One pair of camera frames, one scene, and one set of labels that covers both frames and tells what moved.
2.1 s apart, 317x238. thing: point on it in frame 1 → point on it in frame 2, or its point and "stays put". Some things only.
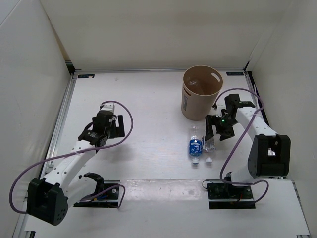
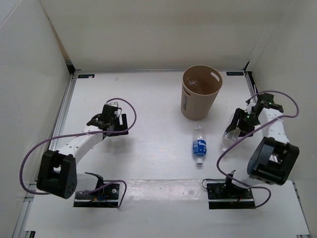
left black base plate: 109,199 stays put
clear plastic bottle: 193,83 stays put
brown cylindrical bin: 200,86 stays put
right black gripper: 224,134 → 238,114
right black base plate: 221,196 stays put
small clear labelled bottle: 210,146 → 230,137
